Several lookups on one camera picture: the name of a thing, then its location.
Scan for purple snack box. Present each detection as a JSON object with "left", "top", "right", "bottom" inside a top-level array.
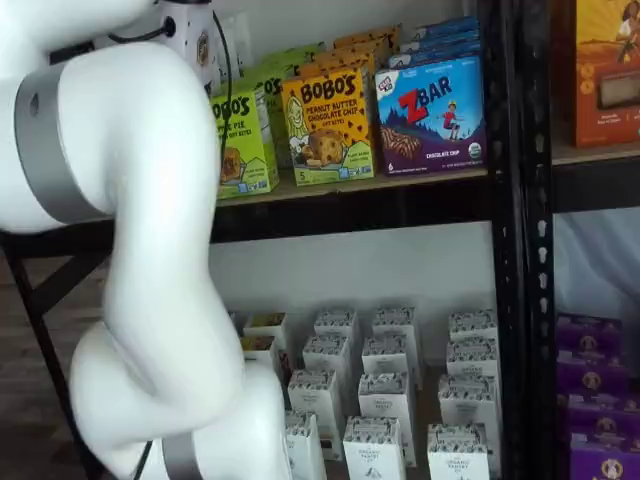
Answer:
[
  {"left": 555, "top": 349, "right": 631, "bottom": 396},
  {"left": 569, "top": 434, "right": 640, "bottom": 480},
  {"left": 567, "top": 392, "right": 640, "bottom": 441},
  {"left": 557, "top": 313, "right": 624, "bottom": 356}
]

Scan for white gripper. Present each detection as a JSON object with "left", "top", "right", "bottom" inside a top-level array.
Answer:
[{"left": 158, "top": 0, "right": 224, "bottom": 99}]

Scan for large orange cardboard box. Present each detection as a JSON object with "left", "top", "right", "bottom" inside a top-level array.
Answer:
[{"left": 569, "top": 0, "right": 640, "bottom": 150}]

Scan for green Bobo's apple pie box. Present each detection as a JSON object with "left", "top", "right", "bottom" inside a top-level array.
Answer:
[
  {"left": 269, "top": 42, "right": 327, "bottom": 59},
  {"left": 249, "top": 67, "right": 287, "bottom": 171},
  {"left": 259, "top": 49, "right": 314, "bottom": 81},
  {"left": 208, "top": 89, "right": 280, "bottom": 200}
]

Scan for blue purple Zbar box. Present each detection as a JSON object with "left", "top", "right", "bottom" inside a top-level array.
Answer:
[
  {"left": 374, "top": 53, "right": 487, "bottom": 177},
  {"left": 410, "top": 15, "right": 480, "bottom": 37},
  {"left": 387, "top": 42, "right": 482, "bottom": 69},
  {"left": 398, "top": 29, "right": 481, "bottom": 51}
]

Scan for white organic pantry boxes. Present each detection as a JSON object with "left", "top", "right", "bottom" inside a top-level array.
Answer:
[{"left": 227, "top": 299, "right": 501, "bottom": 480}]

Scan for white organic pantry box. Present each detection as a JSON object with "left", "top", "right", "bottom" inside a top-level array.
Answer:
[
  {"left": 445, "top": 337, "right": 500, "bottom": 381},
  {"left": 287, "top": 368, "right": 337, "bottom": 436},
  {"left": 342, "top": 415, "right": 407, "bottom": 480},
  {"left": 427, "top": 423, "right": 494, "bottom": 480},
  {"left": 361, "top": 335, "right": 414, "bottom": 379},
  {"left": 357, "top": 372, "right": 412, "bottom": 426},
  {"left": 437, "top": 374, "right": 500, "bottom": 431},
  {"left": 284, "top": 409, "right": 329, "bottom": 480},
  {"left": 313, "top": 309, "right": 360, "bottom": 346},
  {"left": 372, "top": 306, "right": 417, "bottom": 344},
  {"left": 302, "top": 334, "right": 351, "bottom": 381},
  {"left": 448, "top": 309, "right": 497, "bottom": 344}
]

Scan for yellow purely elizabeth box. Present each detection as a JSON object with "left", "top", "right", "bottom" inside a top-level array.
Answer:
[
  {"left": 239, "top": 334, "right": 293, "bottom": 391},
  {"left": 242, "top": 312, "right": 290, "bottom": 346}
]

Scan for black metal shelving rack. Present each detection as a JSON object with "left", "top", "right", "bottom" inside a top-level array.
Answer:
[
  {"left": 522, "top": 0, "right": 640, "bottom": 480},
  {"left": 0, "top": 0, "right": 529, "bottom": 480}
]

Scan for yellow Bobo's peanut butter box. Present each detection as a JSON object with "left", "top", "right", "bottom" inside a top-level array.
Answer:
[
  {"left": 317, "top": 39, "right": 391, "bottom": 64},
  {"left": 332, "top": 24, "right": 403, "bottom": 51},
  {"left": 280, "top": 67, "right": 376, "bottom": 188},
  {"left": 298, "top": 52, "right": 377, "bottom": 79}
]

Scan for tan wooden shelf board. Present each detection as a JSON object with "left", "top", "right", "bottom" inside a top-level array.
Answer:
[
  {"left": 552, "top": 132, "right": 640, "bottom": 167},
  {"left": 214, "top": 164, "right": 490, "bottom": 209}
]

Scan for white plastic sheet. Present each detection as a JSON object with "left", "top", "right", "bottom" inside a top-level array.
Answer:
[{"left": 552, "top": 212, "right": 640, "bottom": 321}]

